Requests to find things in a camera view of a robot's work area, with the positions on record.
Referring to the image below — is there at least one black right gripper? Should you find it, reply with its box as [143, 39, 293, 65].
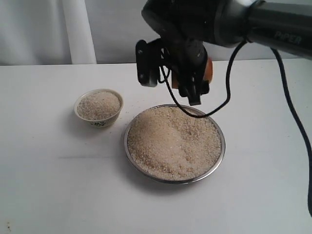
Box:
[141, 0, 219, 105]

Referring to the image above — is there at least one brown wooden cup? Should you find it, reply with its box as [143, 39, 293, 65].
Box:
[171, 57, 213, 89]

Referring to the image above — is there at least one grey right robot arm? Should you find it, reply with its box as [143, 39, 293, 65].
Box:
[136, 0, 312, 105]

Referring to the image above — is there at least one steel basin of rice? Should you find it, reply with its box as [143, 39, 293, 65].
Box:
[124, 104, 225, 184]

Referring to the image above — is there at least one small white ceramic bowl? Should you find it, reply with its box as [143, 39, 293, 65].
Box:
[74, 89, 123, 128]

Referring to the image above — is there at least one white backdrop curtain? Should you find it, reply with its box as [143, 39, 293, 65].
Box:
[0, 0, 312, 66]

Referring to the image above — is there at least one black camera cable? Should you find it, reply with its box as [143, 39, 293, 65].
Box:
[157, 1, 312, 217]

